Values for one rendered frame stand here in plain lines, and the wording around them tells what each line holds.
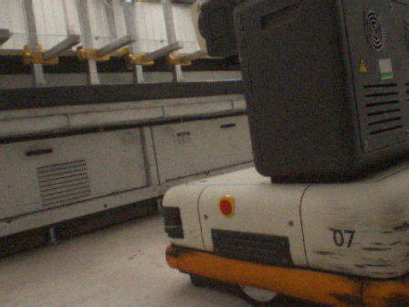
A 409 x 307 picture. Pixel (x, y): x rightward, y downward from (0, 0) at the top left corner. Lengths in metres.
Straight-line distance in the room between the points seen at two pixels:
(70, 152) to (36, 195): 0.27
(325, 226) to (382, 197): 0.12
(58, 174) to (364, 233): 1.60
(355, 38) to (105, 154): 1.59
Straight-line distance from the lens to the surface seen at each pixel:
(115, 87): 1.95
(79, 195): 2.12
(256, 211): 0.89
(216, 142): 2.69
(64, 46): 1.66
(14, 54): 2.00
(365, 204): 0.75
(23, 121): 1.80
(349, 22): 0.85
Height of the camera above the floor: 0.42
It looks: 3 degrees down
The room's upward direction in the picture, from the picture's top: 8 degrees counter-clockwise
